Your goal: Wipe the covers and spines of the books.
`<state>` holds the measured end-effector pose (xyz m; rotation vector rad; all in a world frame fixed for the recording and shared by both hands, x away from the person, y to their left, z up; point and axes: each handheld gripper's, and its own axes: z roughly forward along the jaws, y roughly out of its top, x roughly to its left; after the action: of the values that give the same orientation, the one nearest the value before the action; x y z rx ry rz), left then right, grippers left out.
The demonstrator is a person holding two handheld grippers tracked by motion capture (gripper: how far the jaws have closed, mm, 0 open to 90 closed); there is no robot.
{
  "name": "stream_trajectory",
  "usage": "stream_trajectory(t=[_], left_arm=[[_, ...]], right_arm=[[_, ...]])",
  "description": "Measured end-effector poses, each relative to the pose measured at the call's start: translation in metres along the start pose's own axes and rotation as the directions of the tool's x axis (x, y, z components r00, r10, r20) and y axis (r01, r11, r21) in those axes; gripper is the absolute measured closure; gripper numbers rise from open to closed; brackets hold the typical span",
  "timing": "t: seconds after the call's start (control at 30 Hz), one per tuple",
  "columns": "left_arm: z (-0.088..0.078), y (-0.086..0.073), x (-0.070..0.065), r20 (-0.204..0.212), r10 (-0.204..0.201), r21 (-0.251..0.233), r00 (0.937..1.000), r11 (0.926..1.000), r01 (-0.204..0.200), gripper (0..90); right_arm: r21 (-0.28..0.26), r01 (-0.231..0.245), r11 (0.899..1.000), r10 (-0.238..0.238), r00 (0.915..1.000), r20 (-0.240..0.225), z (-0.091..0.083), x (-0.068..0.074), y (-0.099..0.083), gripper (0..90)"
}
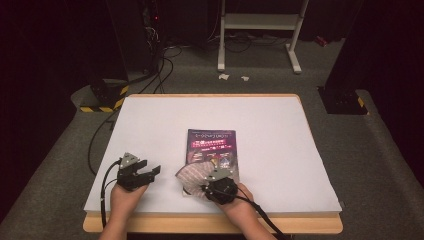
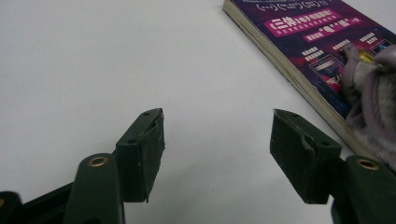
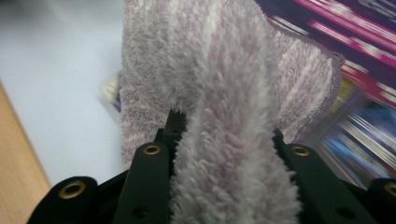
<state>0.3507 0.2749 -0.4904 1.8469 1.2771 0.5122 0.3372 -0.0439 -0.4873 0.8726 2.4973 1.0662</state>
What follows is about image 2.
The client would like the purple striped fluffy cloth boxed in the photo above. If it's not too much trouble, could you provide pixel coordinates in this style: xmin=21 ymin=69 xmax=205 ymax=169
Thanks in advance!
xmin=338 ymin=41 xmax=396 ymax=173

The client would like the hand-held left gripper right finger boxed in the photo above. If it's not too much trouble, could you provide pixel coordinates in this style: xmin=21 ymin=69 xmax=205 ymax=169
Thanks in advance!
xmin=269 ymin=108 xmax=343 ymax=205

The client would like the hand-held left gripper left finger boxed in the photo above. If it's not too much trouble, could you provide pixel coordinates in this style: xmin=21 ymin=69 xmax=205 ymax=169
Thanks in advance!
xmin=114 ymin=107 xmax=166 ymax=203

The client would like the magazine with reddish cover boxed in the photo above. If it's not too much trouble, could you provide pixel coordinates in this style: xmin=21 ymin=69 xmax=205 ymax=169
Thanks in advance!
xmin=221 ymin=0 xmax=396 ymax=163

